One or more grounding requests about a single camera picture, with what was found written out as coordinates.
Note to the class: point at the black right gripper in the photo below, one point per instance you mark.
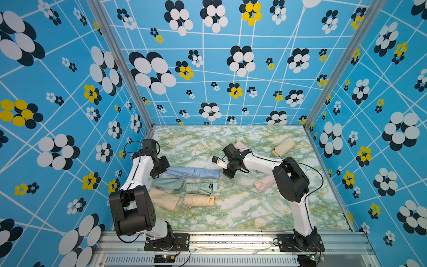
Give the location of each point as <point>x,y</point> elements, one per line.
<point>229,175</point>

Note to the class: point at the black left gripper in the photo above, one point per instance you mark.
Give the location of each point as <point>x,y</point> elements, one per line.
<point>165,165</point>

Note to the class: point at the pink sleeved umbrella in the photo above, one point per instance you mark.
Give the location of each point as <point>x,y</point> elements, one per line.
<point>240,146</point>
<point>264,183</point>

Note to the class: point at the mint green umbrella sleeve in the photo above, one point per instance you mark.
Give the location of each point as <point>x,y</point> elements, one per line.
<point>173,184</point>

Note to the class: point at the beige umbrella sleeve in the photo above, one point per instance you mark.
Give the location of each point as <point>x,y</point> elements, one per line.
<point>165,200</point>

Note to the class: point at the blue sleeved umbrella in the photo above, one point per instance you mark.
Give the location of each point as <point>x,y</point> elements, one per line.
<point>178,172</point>

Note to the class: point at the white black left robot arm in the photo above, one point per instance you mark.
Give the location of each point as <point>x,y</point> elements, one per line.
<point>132,209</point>

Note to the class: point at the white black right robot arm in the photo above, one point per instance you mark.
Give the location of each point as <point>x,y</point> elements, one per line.
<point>291,181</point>

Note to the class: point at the beige sleeved umbrella far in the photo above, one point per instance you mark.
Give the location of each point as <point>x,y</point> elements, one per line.
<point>282,149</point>

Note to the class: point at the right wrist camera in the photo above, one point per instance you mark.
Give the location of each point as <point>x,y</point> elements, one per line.
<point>219,162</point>

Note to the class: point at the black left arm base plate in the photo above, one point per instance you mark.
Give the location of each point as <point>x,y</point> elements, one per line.
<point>175,243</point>

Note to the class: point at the aluminium front rail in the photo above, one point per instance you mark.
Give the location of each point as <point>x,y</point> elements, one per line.
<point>240,249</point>

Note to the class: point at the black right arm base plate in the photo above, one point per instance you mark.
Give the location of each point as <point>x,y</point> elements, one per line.
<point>297,243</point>

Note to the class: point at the aluminium corner post left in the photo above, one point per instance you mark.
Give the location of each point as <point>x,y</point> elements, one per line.
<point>101,18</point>

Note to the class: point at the aluminium corner post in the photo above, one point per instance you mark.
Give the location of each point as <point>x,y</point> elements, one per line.
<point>101,18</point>
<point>354,43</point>

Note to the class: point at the aluminium corner post right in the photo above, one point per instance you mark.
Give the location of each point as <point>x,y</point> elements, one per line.
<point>354,43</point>

